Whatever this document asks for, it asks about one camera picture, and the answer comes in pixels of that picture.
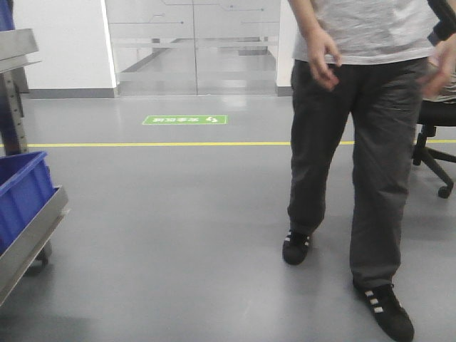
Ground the dark blue bin lower left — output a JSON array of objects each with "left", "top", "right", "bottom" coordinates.
[{"left": 1, "top": 151, "right": 55, "bottom": 252}]

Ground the dark blue bin upper left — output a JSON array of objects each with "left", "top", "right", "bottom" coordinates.
[{"left": 0, "top": 0, "right": 14, "bottom": 31}]

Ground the stainless steel shelf rack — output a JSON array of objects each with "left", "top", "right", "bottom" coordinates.
[{"left": 1, "top": 28, "right": 68, "bottom": 301}]

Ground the green floor sign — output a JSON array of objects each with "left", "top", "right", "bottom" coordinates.
[{"left": 142, "top": 115, "right": 228, "bottom": 125}]

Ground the glass door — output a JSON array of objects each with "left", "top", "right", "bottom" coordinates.
[{"left": 105, "top": 0, "right": 281, "bottom": 96}]

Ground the black office chair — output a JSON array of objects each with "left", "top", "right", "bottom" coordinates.
[{"left": 411, "top": 0, "right": 456, "bottom": 200}]

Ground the person's right hand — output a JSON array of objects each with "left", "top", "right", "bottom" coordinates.
[{"left": 306, "top": 27, "right": 342, "bottom": 90}]

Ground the person in white shirt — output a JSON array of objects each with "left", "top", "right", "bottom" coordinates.
[{"left": 282, "top": 1, "right": 437, "bottom": 341}]

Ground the dark blue bin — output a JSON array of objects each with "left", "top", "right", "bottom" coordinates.
[
  {"left": 1, "top": 151, "right": 55, "bottom": 252},
  {"left": 0, "top": 0, "right": 14, "bottom": 31}
]

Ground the person's left hand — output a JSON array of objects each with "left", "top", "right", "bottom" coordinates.
[{"left": 420, "top": 34, "right": 455, "bottom": 98}]

